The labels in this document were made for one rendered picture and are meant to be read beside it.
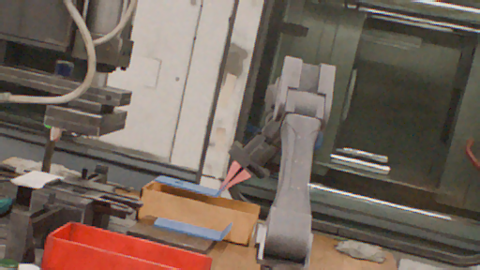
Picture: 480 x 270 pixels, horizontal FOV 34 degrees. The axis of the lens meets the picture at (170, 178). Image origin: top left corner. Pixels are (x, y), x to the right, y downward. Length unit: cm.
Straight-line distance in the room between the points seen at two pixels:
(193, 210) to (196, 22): 58
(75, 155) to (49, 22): 76
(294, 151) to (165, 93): 78
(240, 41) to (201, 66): 13
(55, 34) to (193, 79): 69
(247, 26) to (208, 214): 53
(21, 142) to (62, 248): 98
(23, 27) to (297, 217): 58
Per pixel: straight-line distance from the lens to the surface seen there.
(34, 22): 142
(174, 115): 205
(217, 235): 160
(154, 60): 207
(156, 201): 168
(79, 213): 138
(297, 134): 136
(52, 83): 144
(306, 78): 147
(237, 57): 197
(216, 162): 199
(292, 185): 130
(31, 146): 217
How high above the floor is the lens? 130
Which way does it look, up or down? 10 degrees down
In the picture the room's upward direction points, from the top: 12 degrees clockwise
